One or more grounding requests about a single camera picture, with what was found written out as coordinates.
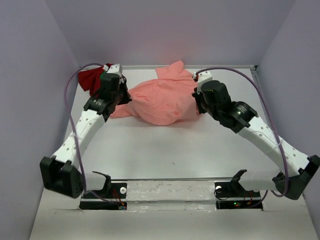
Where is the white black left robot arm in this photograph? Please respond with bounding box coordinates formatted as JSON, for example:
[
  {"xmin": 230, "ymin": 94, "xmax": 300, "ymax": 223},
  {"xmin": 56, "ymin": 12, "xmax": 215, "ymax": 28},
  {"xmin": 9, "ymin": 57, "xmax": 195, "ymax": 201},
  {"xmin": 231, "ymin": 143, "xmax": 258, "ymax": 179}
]
[{"xmin": 39, "ymin": 66, "xmax": 131, "ymax": 199}]

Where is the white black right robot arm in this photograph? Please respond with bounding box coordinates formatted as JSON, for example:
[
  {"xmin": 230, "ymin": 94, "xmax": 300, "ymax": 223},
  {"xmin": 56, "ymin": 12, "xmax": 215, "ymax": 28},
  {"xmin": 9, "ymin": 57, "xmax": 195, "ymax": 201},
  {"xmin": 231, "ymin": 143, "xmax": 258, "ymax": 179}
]
[{"xmin": 192, "ymin": 78, "xmax": 320, "ymax": 200}]

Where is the green t shirt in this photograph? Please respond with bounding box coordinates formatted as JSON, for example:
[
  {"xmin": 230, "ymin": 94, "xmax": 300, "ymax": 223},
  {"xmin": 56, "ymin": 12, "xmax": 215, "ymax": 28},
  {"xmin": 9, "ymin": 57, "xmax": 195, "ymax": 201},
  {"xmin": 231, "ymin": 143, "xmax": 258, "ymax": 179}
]
[{"xmin": 99, "ymin": 71, "xmax": 105, "ymax": 80}]

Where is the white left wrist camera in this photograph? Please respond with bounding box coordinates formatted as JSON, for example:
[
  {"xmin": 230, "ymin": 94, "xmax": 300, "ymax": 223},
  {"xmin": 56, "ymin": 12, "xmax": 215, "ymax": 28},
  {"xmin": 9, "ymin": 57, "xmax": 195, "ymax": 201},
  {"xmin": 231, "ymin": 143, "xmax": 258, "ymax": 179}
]
[{"xmin": 103, "ymin": 64, "xmax": 123, "ymax": 77}]

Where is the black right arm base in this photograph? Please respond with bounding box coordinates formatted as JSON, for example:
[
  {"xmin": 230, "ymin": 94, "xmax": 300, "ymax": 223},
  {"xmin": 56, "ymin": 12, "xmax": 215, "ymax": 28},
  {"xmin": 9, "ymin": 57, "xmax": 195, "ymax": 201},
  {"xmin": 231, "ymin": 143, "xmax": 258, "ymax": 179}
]
[{"xmin": 213, "ymin": 181, "xmax": 263, "ymax": 210}]

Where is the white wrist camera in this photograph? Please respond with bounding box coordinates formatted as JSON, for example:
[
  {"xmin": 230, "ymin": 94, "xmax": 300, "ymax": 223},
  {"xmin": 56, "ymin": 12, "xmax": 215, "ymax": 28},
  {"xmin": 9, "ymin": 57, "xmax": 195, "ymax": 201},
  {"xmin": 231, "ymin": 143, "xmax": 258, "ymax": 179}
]
[
  {"xmin": 103, "ymin": 64, "xmax": 123, "ymax": 77},
  {"xmin": 192, "ymin": 70, "xmax": 213, "ymax": 88}
]

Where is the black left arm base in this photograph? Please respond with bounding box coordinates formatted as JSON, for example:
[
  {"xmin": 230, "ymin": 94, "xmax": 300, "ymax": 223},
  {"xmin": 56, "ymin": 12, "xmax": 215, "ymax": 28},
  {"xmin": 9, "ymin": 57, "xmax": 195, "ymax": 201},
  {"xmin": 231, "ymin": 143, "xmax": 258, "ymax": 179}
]
[{"xmin": 79, "ymin": 181, "xmax": 128, "ymax": 211}]

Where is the dark red t shirt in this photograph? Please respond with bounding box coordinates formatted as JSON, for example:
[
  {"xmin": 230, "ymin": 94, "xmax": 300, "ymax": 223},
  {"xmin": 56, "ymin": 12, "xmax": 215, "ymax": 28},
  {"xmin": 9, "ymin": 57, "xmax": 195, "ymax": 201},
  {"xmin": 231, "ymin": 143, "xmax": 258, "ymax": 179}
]
[{"xmin": 77, "ymin": 63, "xmax": 113, "ymax": 97}]

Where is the pink t shirt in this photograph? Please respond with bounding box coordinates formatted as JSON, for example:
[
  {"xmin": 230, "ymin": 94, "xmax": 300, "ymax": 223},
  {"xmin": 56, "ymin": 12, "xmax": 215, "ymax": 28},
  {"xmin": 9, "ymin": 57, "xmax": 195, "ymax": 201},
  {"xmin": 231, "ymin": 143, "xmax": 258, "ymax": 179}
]
[{"xmin": 111, "ymin": 60, "xmax": 199, "ymax": 126}]

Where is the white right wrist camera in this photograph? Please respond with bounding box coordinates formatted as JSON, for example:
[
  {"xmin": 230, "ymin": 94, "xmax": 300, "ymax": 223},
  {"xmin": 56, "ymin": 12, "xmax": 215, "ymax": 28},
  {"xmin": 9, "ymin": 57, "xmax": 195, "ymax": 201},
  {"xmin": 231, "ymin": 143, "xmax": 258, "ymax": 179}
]
[{"xmin": 192, "ymin": 70, "xmax": 213, "ymax": 88}]

